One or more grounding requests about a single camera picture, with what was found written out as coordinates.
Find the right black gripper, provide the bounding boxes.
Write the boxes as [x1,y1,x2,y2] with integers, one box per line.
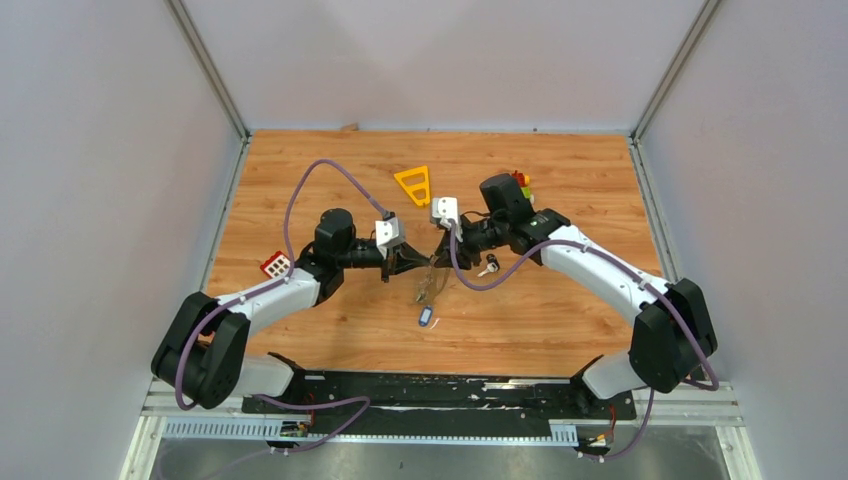
[434,214,508,270]

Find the black head silver key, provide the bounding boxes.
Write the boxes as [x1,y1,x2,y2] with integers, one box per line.
[477,253,501,278]

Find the metal keyring with keys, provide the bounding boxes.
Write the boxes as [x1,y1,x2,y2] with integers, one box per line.
[414,256,452,306]

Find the blue key tag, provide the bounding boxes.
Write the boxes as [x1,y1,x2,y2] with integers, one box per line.
[418,305,433,328]

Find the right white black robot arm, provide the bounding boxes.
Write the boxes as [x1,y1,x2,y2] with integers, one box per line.
[431,174,719,418]

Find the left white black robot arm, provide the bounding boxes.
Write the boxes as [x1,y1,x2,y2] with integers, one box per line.
[151,208,430,413]

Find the yellow triangular plastic piece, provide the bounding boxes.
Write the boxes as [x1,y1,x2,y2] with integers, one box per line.
[393,165,431,207]

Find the red green toy block figure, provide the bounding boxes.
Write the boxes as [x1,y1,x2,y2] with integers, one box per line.
[511,170,535,205]

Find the red white toy block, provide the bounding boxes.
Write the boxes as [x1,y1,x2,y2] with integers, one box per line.
[260,250,291,279]

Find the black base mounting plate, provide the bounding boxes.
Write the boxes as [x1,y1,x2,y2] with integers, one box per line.
[279,368,636,436]

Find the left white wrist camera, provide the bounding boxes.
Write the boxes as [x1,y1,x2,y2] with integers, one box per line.
[375,212,406,259]

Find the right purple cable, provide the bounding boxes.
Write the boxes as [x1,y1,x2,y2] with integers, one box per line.
[447,221,721,393]

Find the white slotted cable duct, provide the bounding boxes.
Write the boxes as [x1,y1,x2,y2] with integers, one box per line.
[162,417,579,447]

